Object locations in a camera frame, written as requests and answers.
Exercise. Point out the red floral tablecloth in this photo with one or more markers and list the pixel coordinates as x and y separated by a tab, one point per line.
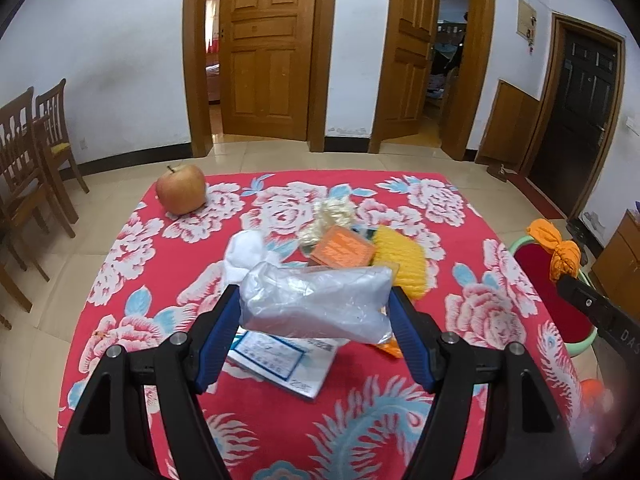
350	410

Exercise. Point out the pink bed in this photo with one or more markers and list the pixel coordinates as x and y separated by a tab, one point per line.
213	85

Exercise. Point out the clear plastic bag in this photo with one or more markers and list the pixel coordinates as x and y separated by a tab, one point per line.
310	300

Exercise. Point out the small brown floor object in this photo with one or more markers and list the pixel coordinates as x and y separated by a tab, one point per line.
502	170

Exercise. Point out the translucent trash bag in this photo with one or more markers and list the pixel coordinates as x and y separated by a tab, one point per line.
605	435

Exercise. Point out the wooden cabinet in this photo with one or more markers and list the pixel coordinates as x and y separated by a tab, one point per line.
622	255

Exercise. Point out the orange round item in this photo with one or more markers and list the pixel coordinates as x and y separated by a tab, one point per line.
592	394

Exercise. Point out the dark brown floor object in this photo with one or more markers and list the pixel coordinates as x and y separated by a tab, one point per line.
592	232

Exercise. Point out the cream crumpled paper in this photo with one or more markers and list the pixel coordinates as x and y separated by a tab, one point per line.
332	212

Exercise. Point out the orange snack wrapper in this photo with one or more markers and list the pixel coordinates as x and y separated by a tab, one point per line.
391	349

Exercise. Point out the white paper packet blue label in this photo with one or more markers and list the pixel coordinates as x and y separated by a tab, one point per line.
280	360

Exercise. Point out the beige wall box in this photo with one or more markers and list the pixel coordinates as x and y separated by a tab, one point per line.
526	20

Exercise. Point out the orange cardboard box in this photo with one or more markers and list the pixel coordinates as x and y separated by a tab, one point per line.
342	247

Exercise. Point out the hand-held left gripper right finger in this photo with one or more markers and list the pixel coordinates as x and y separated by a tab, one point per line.
410	340

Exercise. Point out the dark entrance door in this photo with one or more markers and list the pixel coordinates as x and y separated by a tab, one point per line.
575	125

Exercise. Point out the white wall switch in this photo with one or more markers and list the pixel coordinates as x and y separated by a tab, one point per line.
631	121

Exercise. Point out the red apple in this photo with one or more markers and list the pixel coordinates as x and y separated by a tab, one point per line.
181	190

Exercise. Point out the red stool green rim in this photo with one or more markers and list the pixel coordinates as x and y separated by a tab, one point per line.
537	275

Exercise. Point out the wooden wall panel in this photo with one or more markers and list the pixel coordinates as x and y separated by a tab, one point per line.
507	125

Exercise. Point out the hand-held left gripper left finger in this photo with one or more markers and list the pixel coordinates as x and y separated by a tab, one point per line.
220	340

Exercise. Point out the orange cloth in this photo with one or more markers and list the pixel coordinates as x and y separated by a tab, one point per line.
555	247

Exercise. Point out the light wooden panel door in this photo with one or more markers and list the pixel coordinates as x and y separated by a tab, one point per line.
270	60
407	60

